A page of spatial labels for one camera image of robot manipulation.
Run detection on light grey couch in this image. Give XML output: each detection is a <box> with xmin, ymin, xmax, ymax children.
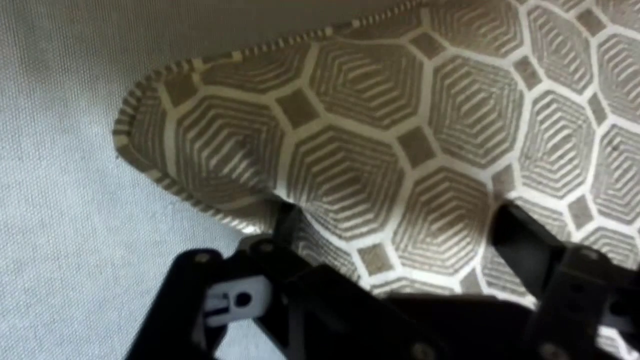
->
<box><xmin>0</xmin><ymin>0</ymin><xmax>429</xmax><ymax>360</ymax></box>

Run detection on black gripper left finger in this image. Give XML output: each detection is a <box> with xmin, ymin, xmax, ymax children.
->
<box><xmin>127</xmin><ymin>201</ymin><xmax>457</xmax><ymax>360</ymax></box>

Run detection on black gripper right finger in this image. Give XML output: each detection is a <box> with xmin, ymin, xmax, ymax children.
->
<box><xmin>489</xmin><ymin>201</ymin><xmax>640</xmax><ymax>360</ymax></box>

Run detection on beige octagon pattern pillow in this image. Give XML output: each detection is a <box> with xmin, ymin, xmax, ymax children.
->
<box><xmin>111</xmin><ymin>0</ymin><xmax>640</xmax><ymax>313</ymax></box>

